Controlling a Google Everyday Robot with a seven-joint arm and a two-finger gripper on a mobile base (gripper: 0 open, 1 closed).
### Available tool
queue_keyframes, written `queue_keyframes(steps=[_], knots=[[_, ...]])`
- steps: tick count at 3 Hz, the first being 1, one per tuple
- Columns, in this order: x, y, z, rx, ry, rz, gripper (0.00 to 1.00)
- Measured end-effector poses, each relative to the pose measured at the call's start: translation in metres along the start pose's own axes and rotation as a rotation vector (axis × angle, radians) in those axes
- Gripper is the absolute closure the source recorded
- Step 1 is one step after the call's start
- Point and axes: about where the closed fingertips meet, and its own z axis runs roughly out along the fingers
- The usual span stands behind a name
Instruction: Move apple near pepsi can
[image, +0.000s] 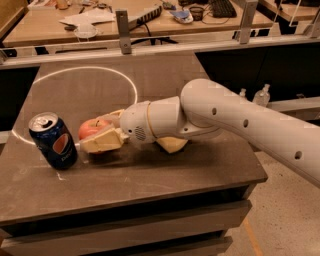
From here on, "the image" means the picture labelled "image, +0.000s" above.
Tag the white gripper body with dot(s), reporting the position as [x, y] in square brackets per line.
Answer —
[134, 122]

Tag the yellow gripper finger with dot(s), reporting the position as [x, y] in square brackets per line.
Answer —
[107, 139]
[113, 117]

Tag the red apple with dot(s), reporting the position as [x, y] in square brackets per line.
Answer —
[90, 128]

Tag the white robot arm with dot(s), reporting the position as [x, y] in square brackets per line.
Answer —
[202, 110]

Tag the blue pepsi can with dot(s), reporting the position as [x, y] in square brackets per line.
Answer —
[53, 139]

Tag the yellow sponge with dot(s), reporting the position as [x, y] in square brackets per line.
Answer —
[171, 144]

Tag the clear round lid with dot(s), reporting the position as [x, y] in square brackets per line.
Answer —
[85, 31]

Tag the grey power strip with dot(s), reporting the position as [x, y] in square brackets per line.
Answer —
[145, 16]

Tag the white papers on desk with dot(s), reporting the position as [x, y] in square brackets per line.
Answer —
[89, 17]

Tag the clear sanitizer bottle left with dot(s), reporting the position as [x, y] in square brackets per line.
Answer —
[243, 93]

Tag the clear sanitizer bottle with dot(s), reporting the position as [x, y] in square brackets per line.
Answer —
[262, 96]
[243, 93]

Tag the upper cabinet drawer front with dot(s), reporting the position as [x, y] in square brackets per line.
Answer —
[120, 238]

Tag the cabinet drawer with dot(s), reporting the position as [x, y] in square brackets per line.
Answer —
[207, 247]
[120, 238]

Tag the blue white packet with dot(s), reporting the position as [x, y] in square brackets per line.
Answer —
[183, 17]

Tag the clear sanitizer bottle right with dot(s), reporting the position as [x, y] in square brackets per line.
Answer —
[262, 96]

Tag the black keyboard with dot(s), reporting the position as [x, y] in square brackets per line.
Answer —
[222, 9]

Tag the lower cabinet drawer front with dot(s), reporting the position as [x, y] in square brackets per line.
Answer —
[207, 247]

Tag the grey metal post left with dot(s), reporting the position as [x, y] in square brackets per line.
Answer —
[123, 30]

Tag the grey metal post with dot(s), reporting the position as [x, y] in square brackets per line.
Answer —
[123, 30]
[247, 21]

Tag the grey metal post right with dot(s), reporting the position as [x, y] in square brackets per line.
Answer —
[247, 21]

